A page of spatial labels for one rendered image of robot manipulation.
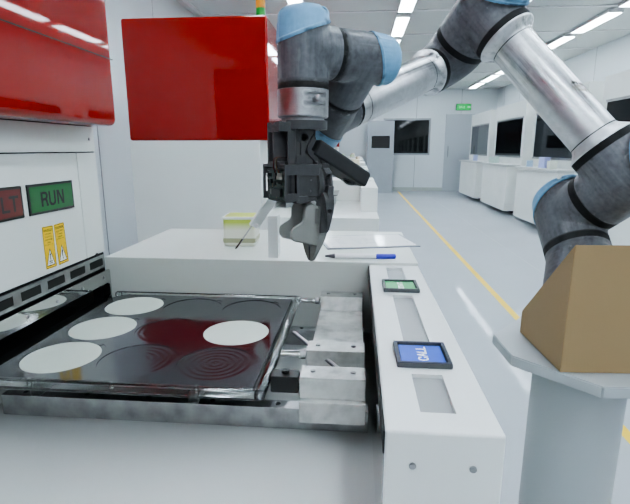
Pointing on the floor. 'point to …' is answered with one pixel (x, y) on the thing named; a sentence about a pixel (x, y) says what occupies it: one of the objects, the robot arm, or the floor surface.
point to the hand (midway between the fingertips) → (315, 252)
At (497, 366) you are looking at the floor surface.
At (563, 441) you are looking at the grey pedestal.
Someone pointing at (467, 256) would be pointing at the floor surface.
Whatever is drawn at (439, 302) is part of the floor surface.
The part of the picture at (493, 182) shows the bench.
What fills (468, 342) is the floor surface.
